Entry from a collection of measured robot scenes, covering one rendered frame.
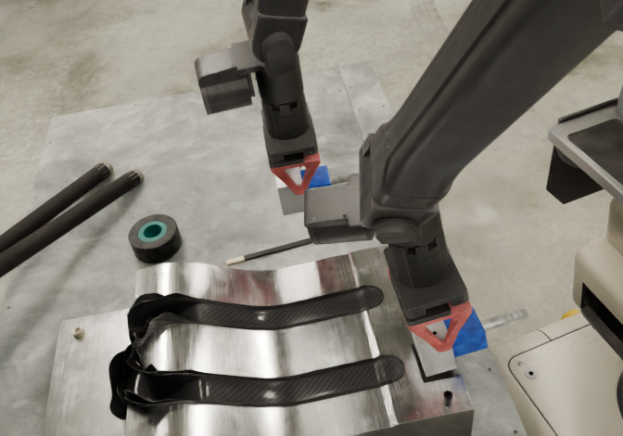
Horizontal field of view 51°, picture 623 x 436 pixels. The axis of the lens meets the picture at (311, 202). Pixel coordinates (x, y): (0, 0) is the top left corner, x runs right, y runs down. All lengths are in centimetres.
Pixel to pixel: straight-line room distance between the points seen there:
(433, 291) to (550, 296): 137
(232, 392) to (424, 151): 43
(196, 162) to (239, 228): 21
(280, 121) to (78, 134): 68
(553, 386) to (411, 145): 112
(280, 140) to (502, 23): 56
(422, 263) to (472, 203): 161
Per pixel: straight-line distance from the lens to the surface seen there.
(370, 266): 88
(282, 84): 80
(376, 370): 79
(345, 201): 61
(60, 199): 120
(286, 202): 92
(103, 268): 111
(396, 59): 299
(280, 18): 73
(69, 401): 89
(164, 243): 105
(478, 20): 34
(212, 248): 107
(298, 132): 84
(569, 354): 157
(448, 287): 67
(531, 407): 148
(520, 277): 205
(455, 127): 40
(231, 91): 79
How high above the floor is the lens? 155
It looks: 43 degrees down
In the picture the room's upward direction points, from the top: 9 degrees counter-clockwise
